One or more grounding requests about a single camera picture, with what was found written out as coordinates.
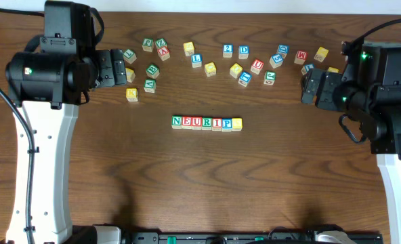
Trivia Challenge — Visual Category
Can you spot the green N block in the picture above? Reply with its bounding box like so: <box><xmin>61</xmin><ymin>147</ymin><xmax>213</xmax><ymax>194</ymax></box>
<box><xmin>171</xmin><ymin>115</ymin><xmax>182</xmax><ymax>129</ymax></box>

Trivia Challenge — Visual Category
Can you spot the yellow S block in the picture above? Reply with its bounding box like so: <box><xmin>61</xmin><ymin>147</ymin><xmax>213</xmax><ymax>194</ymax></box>
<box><xmin>232</xmin><ymin>118</ymin><xmax>243</xmax><ymax>131</ymax></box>

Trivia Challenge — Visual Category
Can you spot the red E block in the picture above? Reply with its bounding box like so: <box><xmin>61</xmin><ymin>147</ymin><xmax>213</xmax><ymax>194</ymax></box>
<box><xmin>182</xmin><ymin>116</ymin><xmax>192</xmax><ymax>129</ymax></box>

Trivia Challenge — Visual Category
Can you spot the blue P block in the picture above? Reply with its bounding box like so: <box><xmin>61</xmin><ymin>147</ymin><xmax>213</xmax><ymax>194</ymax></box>
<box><xmin>221</xmin><ymin>118</ymin><xmax>232</xmax><ymax>131</ymax></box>

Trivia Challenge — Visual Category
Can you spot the red u block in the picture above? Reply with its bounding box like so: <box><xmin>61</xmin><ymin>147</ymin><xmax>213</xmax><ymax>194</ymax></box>
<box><xmin>250</xmin><ymin>59</ymin><xmax>265</xmax><ymax>75</ymax></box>
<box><xmin>191</xmin><ymin>117</ymin><xmax>203</xmax><ymax>130</ymax></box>

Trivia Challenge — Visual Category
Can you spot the red I block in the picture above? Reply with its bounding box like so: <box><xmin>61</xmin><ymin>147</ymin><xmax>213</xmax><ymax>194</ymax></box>
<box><xmin>211</xmin><ymin>118</ymin><xmax>222</xmax><ymax>131</ymax></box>

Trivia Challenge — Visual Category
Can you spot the green R block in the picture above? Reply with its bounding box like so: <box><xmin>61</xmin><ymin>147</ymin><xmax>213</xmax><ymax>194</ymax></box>
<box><xmin>201</xmin><ymin>117</ymin><xmax>212</xmax><ymax>130</ymax></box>

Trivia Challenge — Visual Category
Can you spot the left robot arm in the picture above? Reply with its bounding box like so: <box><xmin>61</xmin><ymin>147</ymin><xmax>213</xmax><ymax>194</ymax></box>
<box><xmin>3</xmin><ymin>1</ymin><xmax>127</xmax><ymax>243</ymax></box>

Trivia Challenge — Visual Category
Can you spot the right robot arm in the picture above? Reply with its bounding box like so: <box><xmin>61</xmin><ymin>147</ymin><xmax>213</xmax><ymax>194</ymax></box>
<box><xmin>301</xmin><ymin>41</ymin><xmax>401</xmax><ymax>243</ymax></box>

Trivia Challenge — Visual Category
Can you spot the green 7 block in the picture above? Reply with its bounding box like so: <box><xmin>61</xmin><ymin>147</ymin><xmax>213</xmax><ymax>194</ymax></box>
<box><xmin>123</xmin><ymin>49</ymin><xmax>137</xmax><ymax>64</ymax></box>

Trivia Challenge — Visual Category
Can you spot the yellow C block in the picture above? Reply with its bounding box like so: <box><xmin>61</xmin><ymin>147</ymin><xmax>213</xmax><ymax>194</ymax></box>
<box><xmin>125</xmin><ymin>68</ymin><xmax>135</xmax><ymax>83</ymax></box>

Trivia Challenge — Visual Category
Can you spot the blue L block right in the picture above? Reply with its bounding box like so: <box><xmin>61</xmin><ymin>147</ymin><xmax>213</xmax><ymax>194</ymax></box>
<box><xmin>301</xmin><ymin>64</ymin><xmax>315</xmax><ymax>75</ymax></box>

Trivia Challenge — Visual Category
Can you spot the blue l block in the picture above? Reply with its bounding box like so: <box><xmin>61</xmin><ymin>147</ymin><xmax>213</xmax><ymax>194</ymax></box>
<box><xmin>191</xmin><ymin>54</ymin><xmax>203</xmax><ymax>68</ymax></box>
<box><xmin>301</xmin><ymin>64</ymin><xmax>315</xmax><ymax>75</ymax></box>

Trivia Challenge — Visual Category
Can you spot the yellow G block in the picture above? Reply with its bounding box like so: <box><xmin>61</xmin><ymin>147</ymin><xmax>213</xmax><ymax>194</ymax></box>
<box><xmin>327</xmin><ymin>67</ymin><xmax>339</xmax><ymax>73</ymax></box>

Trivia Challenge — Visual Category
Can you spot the yellow block far right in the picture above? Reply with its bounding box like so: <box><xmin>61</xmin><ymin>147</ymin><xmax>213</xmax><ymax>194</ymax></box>
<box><xmin>314</xmin><ymin>47</ymin><xmax>329</xmax><ymax>62</ymax></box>

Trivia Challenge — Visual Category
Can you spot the red M block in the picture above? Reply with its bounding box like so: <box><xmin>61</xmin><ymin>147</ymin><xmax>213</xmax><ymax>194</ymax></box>
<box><xmin>294</xmin><ymin>50</ymin><xmax>308</xmax><ymax>64</ymax></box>

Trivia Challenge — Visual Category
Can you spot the yellow K block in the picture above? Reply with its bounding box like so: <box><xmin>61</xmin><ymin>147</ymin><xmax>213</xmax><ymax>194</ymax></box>
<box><xmin>125</xmin><ymin>87</ymin><xmax>139</xmax><ymax>102</ymax></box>

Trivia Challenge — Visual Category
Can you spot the green F block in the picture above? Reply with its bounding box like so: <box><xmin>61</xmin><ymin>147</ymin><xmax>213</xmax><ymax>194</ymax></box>
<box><xmin>142</xmin><ymin>38</ymin><xmax>154</xmax><ymax>52</ymax></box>

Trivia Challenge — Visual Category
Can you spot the green B block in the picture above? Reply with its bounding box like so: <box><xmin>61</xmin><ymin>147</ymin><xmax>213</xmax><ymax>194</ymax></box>
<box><xmin>146</xmin><ymin>64</ymin><xmax>160</xmax><ymax>79</ymax></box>

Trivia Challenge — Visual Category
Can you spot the green V block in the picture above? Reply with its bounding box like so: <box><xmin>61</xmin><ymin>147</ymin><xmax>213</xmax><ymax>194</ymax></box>
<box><xmin>144</xmin><ymin>79</ymin><xmax>156</xmax><ymax>93</ymax></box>

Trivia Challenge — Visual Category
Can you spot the green J block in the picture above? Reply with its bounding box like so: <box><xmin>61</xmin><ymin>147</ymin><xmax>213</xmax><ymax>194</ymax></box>
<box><xmin>263</xmin><ymin>70</ymin><xmax>276</xmax><ymax>85</ymax></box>

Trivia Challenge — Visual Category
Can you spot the blue 5 block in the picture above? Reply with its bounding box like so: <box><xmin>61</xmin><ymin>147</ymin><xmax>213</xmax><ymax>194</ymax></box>
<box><xmin>270</xmin><ymin>54</ymin><xmax>284</xmax><ymax>68</ymax></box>

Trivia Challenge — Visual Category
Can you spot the red A block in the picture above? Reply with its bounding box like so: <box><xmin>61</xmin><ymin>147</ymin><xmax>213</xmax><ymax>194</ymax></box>
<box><xmin>157</xmin><ymin>46</ymin><xmax>170</xmax><ymax>61</ymax></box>

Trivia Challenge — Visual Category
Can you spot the green Z block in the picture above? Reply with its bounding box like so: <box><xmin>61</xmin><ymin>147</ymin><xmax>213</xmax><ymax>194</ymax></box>
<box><xmin>154</xmin><ymin>38</ymin><xmax>167</xmax><ymax>49</ymax></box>

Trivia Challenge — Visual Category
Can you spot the blue T block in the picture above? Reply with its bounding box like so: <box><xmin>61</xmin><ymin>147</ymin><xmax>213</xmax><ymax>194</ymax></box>
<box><xmin>238</xmin><ymin>71</ymin><xmax>252</xmax><ymax>87</ymax></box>

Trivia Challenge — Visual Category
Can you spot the yellow top block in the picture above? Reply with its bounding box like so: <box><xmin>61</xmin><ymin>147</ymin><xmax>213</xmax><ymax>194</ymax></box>
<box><xmin>183</xmin><ymin>41</ymin><xmax>195</xmax><ymax>56</ymax></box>

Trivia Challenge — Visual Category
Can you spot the blue D block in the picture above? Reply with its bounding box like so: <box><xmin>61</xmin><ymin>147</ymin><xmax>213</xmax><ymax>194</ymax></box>
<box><xmin>238</xmin><ymin>45</ymin><xmax>249</xmax><ymax>59</ymax></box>

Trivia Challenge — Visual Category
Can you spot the yellow O block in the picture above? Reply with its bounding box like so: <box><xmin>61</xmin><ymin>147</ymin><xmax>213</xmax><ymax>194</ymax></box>
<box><xmin>230</xmin><ymin>63</ymin><xmax>243</xmax><ymax>79</ymax></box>

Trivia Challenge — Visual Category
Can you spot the blue L block centre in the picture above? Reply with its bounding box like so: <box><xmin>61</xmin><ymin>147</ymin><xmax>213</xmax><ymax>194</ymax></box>
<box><xmin>191</xmin><ymin>54</ymin><xmax>203</xmax><ymax>68</ymax></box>

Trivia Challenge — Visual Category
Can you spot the blue 2 block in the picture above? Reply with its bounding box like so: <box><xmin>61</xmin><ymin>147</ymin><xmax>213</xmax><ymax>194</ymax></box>
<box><xmin>223</xmin><ymin>44</ymin><xmax>234</xmax><ymax>58</ymax></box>

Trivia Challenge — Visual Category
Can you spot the yellow block centre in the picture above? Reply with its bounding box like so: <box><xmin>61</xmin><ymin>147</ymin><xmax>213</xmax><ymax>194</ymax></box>
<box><xmin>204</xmin><ymin>62</ymin><xmax>217</xmax><ymax>77</ymax></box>

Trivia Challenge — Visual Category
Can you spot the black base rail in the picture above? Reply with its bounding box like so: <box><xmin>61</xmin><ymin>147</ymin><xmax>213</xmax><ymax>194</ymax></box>
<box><xmin>91</xmin><ymin>225</ymin><xmax>384</xmax><ymax>244</ymax></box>

